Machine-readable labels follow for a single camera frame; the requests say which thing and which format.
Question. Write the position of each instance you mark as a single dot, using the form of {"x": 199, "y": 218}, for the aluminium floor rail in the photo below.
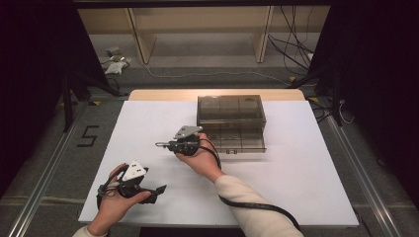
{"x": 362, "y": 177}
{"x": 42, "y": 177}

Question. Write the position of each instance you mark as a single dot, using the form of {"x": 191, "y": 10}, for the smoky transparent drawer box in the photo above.
{"x": 230, "y": 107}

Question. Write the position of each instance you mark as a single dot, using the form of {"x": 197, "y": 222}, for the black tripod stand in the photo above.
{"x": 67, "y": 102}
{"x": 336, "y": 95}

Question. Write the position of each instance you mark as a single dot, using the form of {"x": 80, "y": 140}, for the black curtain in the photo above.
{"x": 33, "y": 82}
{"x": 378, "y": 82}

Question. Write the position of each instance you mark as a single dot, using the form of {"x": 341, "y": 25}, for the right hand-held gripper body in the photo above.
{"x": 186, "y": 144}

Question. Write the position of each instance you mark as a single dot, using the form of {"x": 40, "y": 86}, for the light wooden desk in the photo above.
{"x": 197, "y": 19}

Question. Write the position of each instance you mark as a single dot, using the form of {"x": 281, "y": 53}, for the person's right hand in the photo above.
{"x": 204, "y": 161}

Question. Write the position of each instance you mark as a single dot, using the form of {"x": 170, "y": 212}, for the black overhead bar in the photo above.
{"x": 197, "y": 3}

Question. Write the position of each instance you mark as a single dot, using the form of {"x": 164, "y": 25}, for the person's left hand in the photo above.
{"x": 112, "y": 209}

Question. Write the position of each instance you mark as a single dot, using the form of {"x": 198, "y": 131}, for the white table mat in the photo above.
{"x": 148, "y": 125}

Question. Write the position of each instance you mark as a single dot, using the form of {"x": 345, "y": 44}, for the white bag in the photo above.
{"x": 115, "y": 67}

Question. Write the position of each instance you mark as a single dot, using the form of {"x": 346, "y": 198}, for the small grey packet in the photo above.
{"x": 113, "y": 51}

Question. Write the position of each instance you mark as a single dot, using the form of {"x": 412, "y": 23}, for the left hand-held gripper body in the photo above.
{"x": 133, "y": 173}

